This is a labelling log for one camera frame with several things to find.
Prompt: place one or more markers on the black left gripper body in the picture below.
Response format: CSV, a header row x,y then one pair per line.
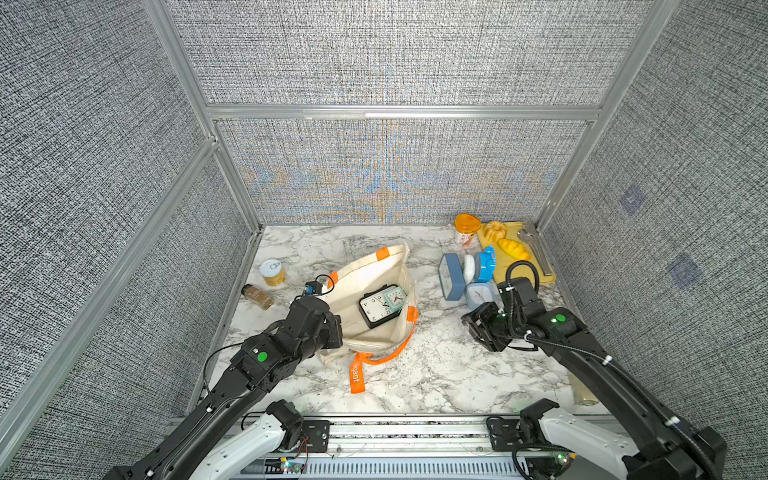
x,y
328,337

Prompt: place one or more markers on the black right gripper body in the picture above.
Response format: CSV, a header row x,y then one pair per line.
x,y
495,329

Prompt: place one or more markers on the light blue square alarm clock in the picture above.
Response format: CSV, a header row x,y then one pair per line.
x,y
476,294

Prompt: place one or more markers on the blue rectangular alarm clock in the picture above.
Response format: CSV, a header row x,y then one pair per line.
x,y
451,277

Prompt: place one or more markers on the canvas bag orange handles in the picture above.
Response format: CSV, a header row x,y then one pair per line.
x,y
383,344

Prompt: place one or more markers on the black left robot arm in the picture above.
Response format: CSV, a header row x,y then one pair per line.
x,y
263,360

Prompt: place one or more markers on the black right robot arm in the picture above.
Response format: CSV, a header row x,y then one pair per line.
x,y
659,443

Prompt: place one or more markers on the black square alarm clock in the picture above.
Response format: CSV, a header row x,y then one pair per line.
x,y
374,310

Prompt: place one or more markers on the mint green alarm clock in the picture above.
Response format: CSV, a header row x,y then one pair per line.
x,y
394,297

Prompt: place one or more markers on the brown spice jar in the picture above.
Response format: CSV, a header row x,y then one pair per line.
x,y
257,296

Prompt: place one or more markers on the yellow tin can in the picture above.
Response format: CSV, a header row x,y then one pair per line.
x,y
272,272

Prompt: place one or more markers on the yellow bread loaf toy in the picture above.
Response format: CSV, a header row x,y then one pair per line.
x,y
513,249

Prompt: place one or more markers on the grey metal wrench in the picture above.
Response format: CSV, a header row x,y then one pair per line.
x,y
529,235

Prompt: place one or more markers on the yellow bundt cake toy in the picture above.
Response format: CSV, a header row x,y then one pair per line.
x,y
494,231

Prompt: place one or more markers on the pale spice jar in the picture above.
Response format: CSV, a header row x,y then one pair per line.
x,y
582,395

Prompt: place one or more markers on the orange lid instant noodle cup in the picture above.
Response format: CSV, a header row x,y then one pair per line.
x,y
466,227

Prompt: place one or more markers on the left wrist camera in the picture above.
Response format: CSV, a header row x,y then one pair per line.
x,y
322,284

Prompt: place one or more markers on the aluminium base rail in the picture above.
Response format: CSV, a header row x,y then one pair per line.
x,y
420,447

